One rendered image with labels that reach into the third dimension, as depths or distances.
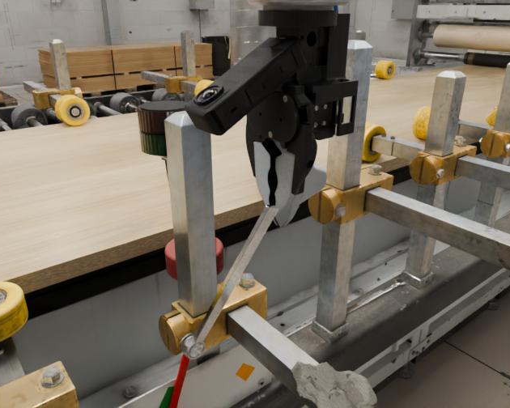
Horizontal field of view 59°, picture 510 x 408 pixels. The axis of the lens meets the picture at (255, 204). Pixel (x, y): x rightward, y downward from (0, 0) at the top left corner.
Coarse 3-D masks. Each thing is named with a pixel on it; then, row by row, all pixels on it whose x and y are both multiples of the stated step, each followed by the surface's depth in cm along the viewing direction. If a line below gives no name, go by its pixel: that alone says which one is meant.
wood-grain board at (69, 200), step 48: (384, 96) 165; (432, 96) 165; (480, 96) 165; (0, 144) 108; (48, 144) 108; (96, 144) 108; (240, 144) 108; (0, 192) 81; (48, 192) 81; (96, 192) 81; (144, 192) 81; (240, 192) 81; (0, 240) 64; (48, 240) 64; (96, 240) 64; (144, 240) 65
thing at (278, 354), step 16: (240, 320) 54; (256, 320) 54; (240, 336) 54; (256, 336) 51; (272, 336) 51; (256, 352) 52; (272, 352) 49; (288, 352) 49; (304, 352) 49; (272, 368) 50; (288, 368) 47; (288, 384) 48; (304, 400) 46
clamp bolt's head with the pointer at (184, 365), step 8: (192, 336) 52; (200, 344) 51; (192, 352) 51; (200, 352) 52; (184, 360) 53; (184, 368) 53; (184, 376) 53; (176, 384) 53; (176, 392) 54; (176, 400) 54
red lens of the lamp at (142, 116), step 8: (144, 112) 47; (152, 112) 46; (160, 112) 46; (168, 112) 46; (144, 120) 47; (152, 120) 47; (160, 120) 47; (144, 128) 48; (152, 128) 47; (160, 128) 47
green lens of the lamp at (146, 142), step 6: (144, 138) 48; (150, 138) 48; (156, 138) 47; (162, 138) 47; (144, 144) 49; (150, 144) 48; (156, 144) 48; (162, 144) 48; (144, 150) 49; (150, 150) 48; (156, 150) 48; (162, 150) 48
